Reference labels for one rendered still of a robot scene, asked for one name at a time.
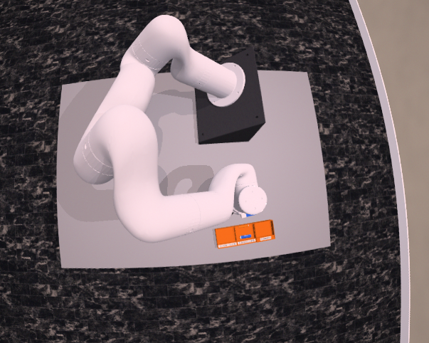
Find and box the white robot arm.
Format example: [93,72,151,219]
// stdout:
[73,15,267,243]

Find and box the orange three-compartment bin rack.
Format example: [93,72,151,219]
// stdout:
[216,220,275,249]

